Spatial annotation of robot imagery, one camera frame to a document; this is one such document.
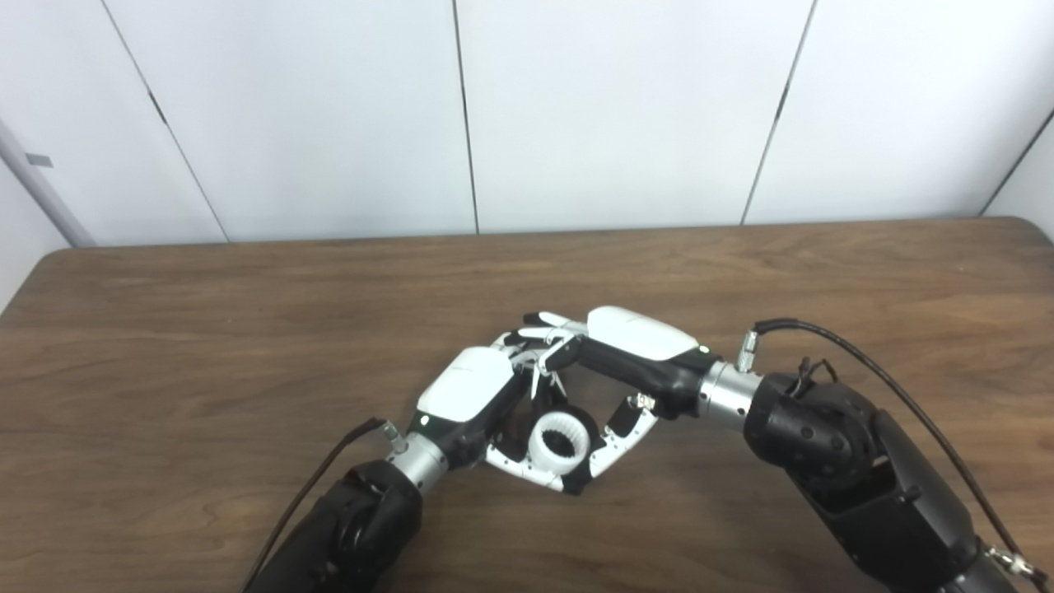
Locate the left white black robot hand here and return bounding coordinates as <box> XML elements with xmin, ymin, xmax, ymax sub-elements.
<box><xmin>416</xmin><ymin>329</ymin><xmax>590</xmax><ymax>495</ymax></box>

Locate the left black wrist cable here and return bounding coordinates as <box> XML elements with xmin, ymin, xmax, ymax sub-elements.
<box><xmin>243</xmin><ymin>417</ymin><xmax>408</xmax><ymax>590</ymax></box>

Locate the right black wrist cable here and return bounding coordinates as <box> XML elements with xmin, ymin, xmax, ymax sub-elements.
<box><xmin>737</xmin><ymin>319</ymin><xmax>1051</xmax><ymax>590</ymax></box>

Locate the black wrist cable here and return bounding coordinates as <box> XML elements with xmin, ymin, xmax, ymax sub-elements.
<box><xmin>737</xmin><ymin>319</ymin><xmax>1051</xmax><ymax>590</ymax></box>
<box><xmin>243</xmin><ymin>417</ymin><xmax>408</xmax><ymax>590</ymax></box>

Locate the white toothed plastic ring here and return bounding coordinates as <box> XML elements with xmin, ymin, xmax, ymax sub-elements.
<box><xmin>527</xmin><ymin>412</ymin><xmax>591</xmax><ymax>474</ymax></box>

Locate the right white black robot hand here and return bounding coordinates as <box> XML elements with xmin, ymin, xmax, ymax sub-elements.
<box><xmin>519</xmin><ymin>306</ymin><xmax>717</xmax><ymax>495</ymax></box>

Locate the grey corner post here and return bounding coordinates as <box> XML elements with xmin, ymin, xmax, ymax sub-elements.
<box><xmin>0</xmin><ymin>119</ymin><xmax>98</xmax><ymax>248</ymax></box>

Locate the round black plastic part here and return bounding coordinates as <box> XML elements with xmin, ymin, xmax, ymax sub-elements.
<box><xmin>494</xmin><ymin>387</ymin><xmax>606</xmax><ymax>495</ymax></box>

